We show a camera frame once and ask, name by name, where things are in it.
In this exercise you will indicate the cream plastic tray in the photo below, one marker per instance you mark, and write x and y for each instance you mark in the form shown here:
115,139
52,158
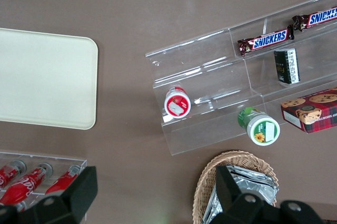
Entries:
47,76

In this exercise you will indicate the Snickers chocolate bar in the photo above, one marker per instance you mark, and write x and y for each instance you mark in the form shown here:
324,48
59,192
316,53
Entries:
268,40
318,18

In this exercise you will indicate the red tartan cookie box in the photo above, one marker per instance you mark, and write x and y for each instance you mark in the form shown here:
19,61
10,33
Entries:
316,118

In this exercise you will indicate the green lidded cup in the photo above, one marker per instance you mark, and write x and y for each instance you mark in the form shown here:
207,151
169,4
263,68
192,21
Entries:
263,129

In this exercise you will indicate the red lidded cup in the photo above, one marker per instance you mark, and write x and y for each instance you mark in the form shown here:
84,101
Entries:
177,104

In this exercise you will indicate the light wicker basket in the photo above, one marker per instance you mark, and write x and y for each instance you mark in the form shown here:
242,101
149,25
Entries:
205,181

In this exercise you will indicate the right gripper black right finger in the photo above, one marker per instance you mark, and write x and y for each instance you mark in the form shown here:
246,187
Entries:
231,203

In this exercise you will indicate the clear acrylic bottle rack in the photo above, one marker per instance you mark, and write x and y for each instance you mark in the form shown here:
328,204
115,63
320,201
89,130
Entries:
65,159

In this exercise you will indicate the red Coca-Cola bottle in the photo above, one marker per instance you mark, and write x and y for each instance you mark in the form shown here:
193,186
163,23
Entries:
8,174
60,181
21,206
23,184

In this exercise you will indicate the silver foil pack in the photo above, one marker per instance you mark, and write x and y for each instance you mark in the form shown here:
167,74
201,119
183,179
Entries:
252,181

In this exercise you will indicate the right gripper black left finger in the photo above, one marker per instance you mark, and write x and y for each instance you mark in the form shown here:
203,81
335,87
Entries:
79,197

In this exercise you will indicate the clear acrylic tiered shelf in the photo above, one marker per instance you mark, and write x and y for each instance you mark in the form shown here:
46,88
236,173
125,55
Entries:
210,58

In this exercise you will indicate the small black box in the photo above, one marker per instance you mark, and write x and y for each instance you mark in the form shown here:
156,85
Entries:
285,66

